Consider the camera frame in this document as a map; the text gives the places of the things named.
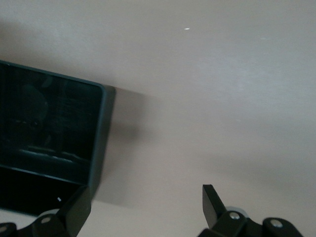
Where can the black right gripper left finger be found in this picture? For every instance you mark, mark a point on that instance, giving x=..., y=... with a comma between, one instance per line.
x=71, y=214

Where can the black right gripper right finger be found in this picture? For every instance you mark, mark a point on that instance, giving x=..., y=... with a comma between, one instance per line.
x=217, y=212

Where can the black plastic box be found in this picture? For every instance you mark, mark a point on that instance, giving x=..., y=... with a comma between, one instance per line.
x=106, y=123

